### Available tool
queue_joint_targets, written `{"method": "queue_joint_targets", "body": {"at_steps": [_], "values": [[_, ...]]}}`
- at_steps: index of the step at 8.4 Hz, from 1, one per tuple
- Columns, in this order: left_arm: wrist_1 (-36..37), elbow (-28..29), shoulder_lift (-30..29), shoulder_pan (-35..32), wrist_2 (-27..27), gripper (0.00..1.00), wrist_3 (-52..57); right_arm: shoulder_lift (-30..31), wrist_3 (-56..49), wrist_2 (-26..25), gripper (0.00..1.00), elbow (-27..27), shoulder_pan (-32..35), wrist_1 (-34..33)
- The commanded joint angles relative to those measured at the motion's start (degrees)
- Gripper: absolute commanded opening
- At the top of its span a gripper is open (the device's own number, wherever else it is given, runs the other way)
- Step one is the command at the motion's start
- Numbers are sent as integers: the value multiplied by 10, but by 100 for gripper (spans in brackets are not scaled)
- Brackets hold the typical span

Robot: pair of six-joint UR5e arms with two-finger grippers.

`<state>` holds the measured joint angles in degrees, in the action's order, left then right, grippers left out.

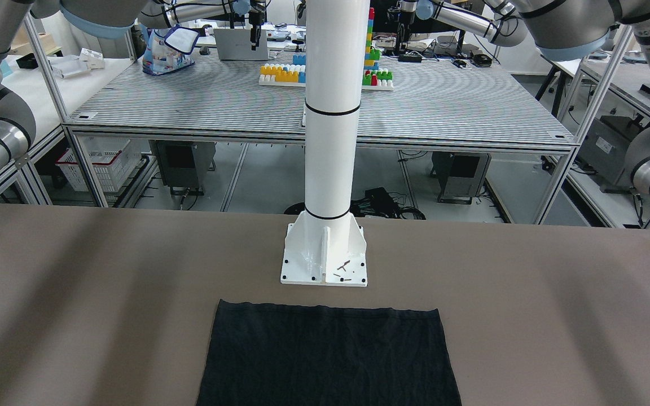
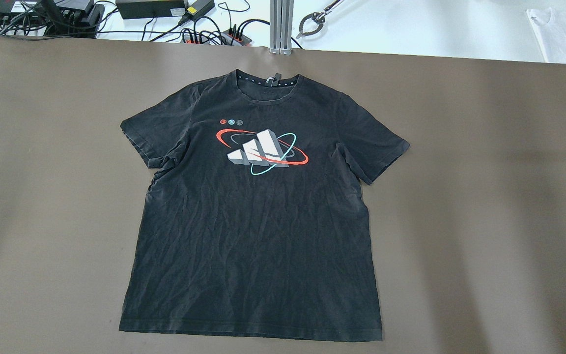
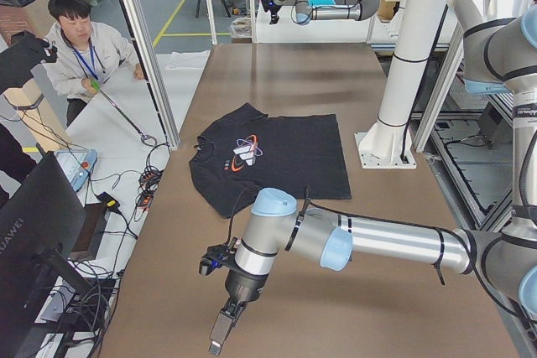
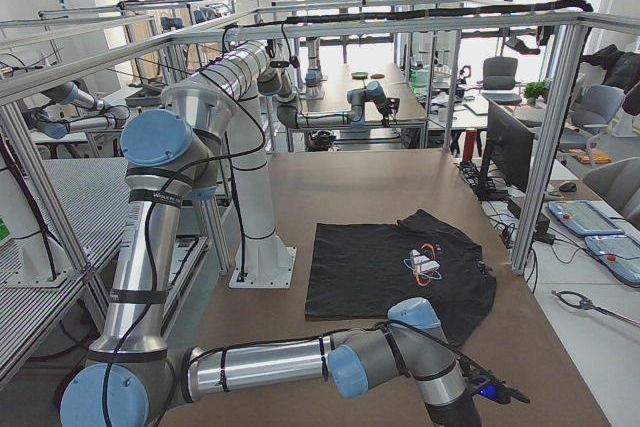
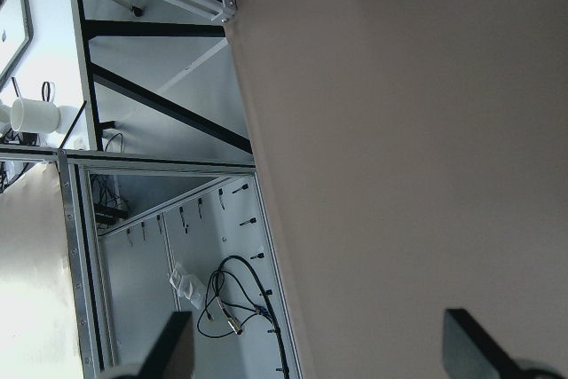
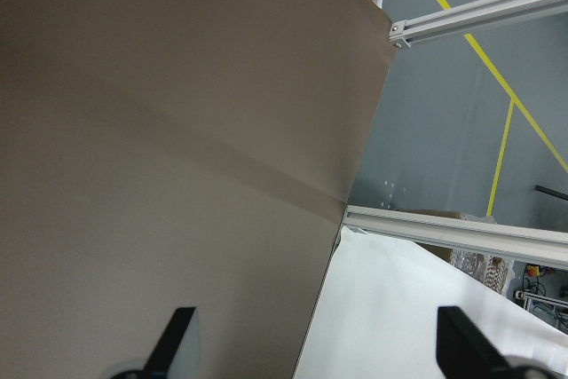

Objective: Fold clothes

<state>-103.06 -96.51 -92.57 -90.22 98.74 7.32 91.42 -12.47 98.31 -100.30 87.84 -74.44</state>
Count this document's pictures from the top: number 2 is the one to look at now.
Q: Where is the black printed t-shirt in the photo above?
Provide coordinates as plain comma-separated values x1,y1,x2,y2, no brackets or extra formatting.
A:
118,69,409,342

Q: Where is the red grey power strip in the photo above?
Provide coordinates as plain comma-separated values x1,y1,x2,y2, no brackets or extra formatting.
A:
179,29,253,47

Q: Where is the metal grabber tool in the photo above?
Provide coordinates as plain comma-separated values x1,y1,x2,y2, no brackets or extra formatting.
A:
296,0,343,39

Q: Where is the aluminium frame post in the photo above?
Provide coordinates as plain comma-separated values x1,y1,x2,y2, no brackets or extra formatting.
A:
269,0,294,56

